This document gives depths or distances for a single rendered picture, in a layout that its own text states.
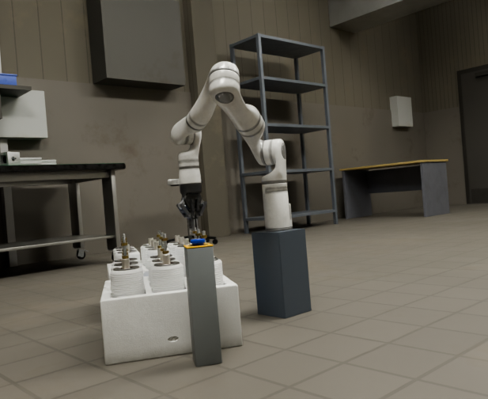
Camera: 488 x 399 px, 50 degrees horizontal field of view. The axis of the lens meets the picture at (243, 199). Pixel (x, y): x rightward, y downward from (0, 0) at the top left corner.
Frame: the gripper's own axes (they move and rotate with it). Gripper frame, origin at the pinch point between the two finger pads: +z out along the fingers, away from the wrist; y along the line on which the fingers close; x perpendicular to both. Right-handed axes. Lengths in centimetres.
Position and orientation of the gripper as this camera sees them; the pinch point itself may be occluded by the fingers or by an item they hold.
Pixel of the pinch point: (193, 224)
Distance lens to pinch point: 183.1
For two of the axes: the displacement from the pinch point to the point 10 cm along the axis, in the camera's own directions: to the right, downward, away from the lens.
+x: -7.6, 0.5, 6.5
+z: 0.8, 10.0, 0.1
